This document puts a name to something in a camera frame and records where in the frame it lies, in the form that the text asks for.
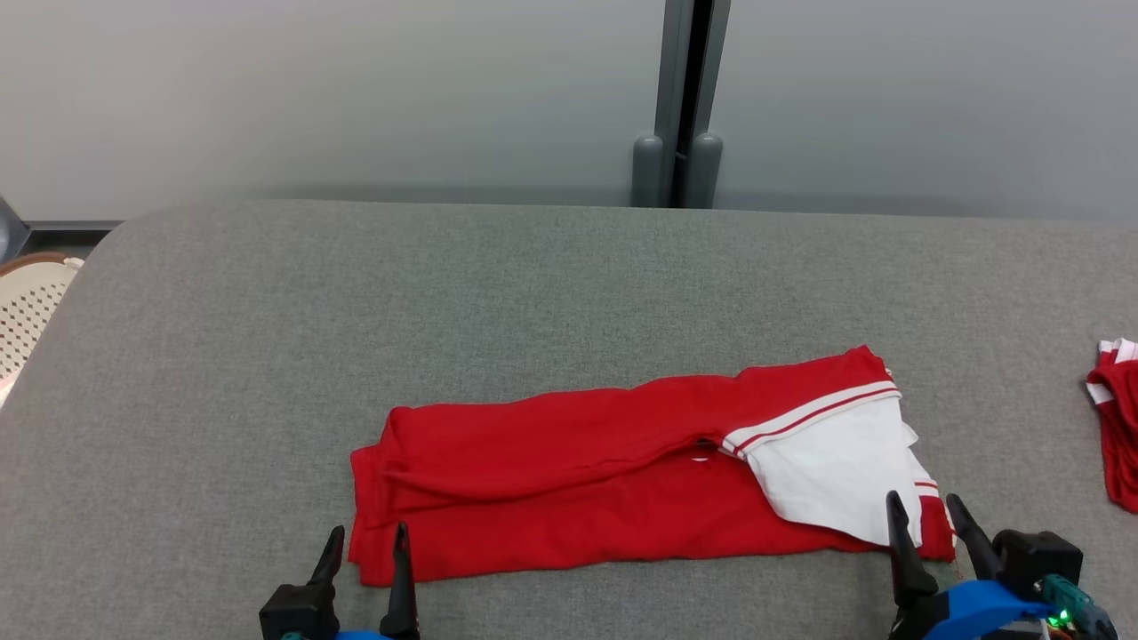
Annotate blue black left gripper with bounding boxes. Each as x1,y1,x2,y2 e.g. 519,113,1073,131
306,522,421,640

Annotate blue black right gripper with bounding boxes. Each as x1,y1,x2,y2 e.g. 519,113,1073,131
886,491,1060,640

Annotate red shorts with white trim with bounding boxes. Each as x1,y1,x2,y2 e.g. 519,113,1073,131
1086,337,1138,515

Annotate red shirt with white sleeves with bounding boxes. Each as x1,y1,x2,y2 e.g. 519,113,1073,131
347,345,958,588

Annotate cream laundry basket brown rim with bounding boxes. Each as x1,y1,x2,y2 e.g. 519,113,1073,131
0,252,85,410

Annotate white grey partition end post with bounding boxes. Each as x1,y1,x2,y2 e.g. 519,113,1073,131
0,196,32,260

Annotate grey partition post with gap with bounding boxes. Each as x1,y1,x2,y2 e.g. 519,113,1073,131
631,0,733,209

